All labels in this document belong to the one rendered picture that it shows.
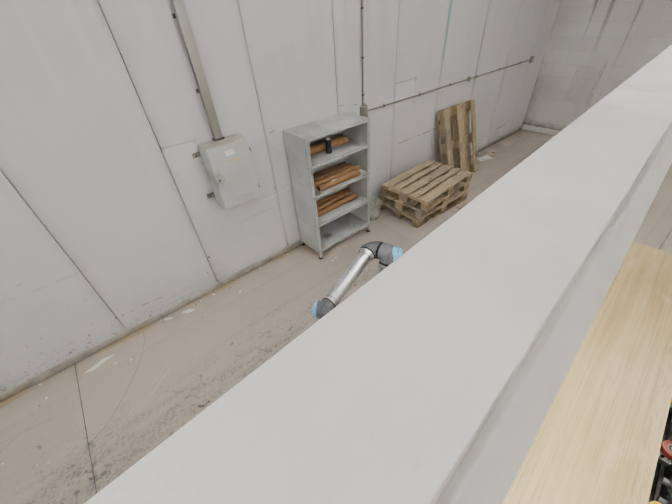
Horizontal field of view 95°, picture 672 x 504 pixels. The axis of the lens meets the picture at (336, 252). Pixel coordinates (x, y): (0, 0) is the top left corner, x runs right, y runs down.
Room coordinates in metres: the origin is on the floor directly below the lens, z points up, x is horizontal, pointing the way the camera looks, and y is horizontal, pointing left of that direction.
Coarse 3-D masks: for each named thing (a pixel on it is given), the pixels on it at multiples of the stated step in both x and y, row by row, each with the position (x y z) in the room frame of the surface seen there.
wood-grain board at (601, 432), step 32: (640, 256) 1.72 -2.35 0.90; (640, 288) 1.40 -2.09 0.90; (608, 320) 1.17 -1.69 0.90; (640, 320) 1.15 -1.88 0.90; (608, 352) 0.95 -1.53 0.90; (640, 352) 0.93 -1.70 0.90; (576, 384) 0.78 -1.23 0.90; (608, 384) 0.77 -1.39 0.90; (640, 384) 0.75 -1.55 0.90; (576, 416) 0.62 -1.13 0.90; (608, 416) 0.61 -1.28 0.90; (640, 416) 0.60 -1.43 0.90; (544, 448) 0.50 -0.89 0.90; (576, 448) 0.49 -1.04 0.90; (608, 448) 0.48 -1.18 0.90; (640, 448) 0.47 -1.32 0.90; (544, 480) 0.38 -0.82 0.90; (576, 480) 0.37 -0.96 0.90; (608, 480) 0.36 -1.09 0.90; (640, 480) 0.35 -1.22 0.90
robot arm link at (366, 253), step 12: (360, 252) 1.51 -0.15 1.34; (372, 252) 1.50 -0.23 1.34; (360, 264) 1.41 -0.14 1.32; (348, 276) 1.32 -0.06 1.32; (336, 288) 1.24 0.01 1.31; (348, 288) 1.27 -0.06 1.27; (324, 300) 1.16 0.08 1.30; (336, 300) 1.17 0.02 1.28; (312, 312) 1.11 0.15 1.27; (324, 312) 1.09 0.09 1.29
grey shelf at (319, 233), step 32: (320, 128) 3.38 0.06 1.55; (352, 128) 3.85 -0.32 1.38; (288, 160) 3.40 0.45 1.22; (320, 160) 3.25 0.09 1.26; (352, 160) 3.86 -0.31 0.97; (320, 192) 3.20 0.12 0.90; (352, 192) 3.85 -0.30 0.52; (320, 224) 3.11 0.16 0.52; (352, 224) 3.62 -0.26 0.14; (320, 256) 3.07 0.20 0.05
